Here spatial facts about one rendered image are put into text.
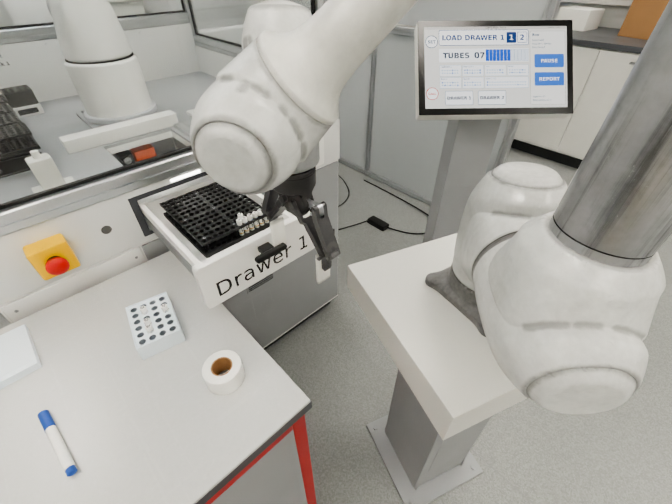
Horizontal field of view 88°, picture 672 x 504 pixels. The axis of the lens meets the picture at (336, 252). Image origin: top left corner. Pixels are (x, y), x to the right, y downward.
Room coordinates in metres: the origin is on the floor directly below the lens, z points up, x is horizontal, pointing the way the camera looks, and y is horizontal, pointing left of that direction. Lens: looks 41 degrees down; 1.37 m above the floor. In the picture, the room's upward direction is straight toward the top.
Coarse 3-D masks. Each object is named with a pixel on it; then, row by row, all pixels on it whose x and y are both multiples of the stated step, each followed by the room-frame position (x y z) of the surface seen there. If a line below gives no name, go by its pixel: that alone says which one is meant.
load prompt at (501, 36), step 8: (440, 32) 1.34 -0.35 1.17; (448, 32) 1.34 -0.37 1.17; (456, 32) 1.34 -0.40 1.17; (464, 32) 1.34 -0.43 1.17; (472, 32) 1.34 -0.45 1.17; (480, 32) 1.34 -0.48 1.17; (488, 32) 1.34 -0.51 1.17; (496, 32) 1.35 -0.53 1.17; (504, 32) 1.35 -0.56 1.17; (512, 32) 1.35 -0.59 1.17; (520, 32) 1.35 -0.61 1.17; (528, 32) 1.35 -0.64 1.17; (440, 40) 1.32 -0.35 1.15; (448, 40) 1.33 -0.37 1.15; (456, 40) 1.33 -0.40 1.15; (464, 40) 1.33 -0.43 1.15; (472, 40) 1.33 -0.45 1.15; (480, 40) 1.33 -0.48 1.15; (488, 40) 1.33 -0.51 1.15; (496, 40) 1.33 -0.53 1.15; (504, 40) 1.33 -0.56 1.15; (512, 40) 1.33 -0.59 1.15; (520, 40) 1.33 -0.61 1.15; (528, 40) 1.33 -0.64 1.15
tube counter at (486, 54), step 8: (488, 48) 1.31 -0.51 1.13; (496, 48) 1.31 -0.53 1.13; (504, 48) 1.31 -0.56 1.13; (512, 48) 1.31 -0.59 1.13; (520, 48) 1.31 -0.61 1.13; (528, 48) 1.31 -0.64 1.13; (480, 56) 1.29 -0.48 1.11; (488, 56) 1.29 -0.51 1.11; (496, 56) 1.29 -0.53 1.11; (504, 56) 1.30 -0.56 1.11; (512, 56) 1.30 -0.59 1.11; (520, 56) 1.30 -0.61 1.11; (528, 56) 1.30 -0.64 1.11
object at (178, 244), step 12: (204, 180) 0.86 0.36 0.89; (180, 192) 0.80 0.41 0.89; (144, 204) 0.74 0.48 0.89; (156, 204) 0.76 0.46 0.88; (252, 204) 0.80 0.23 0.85; (144, 216) 0.71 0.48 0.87; (156, 216) 0.75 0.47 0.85; (288, 216) 0.68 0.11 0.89; (156, 228) 0.66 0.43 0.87; (168, 228) 0.71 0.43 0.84; (168, 240) 0.62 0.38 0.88; (180, 240) 0.67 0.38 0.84; (180, 252) 0.57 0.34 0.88; (192, 252) 0.62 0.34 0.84; (192, 264) 0.53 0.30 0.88
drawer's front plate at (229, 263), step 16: (288, 224) 0.61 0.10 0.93; (256, 240) 0.55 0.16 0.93; (288, 240) 0.60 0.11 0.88; (304, 240) 0.63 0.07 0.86; (224, 256) 0.50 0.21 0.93; (240, 256) 0.52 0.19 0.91; (272, 256) 0.57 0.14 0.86; (288, 256) 0.60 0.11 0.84; (208, 272) 0.48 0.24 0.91; (224, 272) 0.50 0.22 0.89; (240, 272) 0.52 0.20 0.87; (256, 272) 0.54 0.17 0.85; (272, 272) 0.57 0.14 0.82; (208, 288) 0.47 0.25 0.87; (224, 288) 0.49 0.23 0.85; (240, 288) 0.51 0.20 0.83; (208, 304) 0.46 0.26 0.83
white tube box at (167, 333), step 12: (144, 300) 0.50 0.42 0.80; (156, 300) 0.51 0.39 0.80; (168, 300) 0.50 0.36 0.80; (132, 312) 0.48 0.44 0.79; (156, 312) 0.48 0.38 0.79; (168, 312) 0.47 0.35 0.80; (132, 324) 0.44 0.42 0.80; (144, 324) 0.44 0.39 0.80; (156, 324) 0.44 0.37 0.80; (168, 324) 0.45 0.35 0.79; (144, 336) 0.41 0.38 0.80; (156, 336) 0.41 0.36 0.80; (168, 336) 0.41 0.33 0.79; (180, 336) 0.42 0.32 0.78; (144, 348) 0.39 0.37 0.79; (156, 348) 0.40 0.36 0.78; (168, 348) 0.41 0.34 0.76
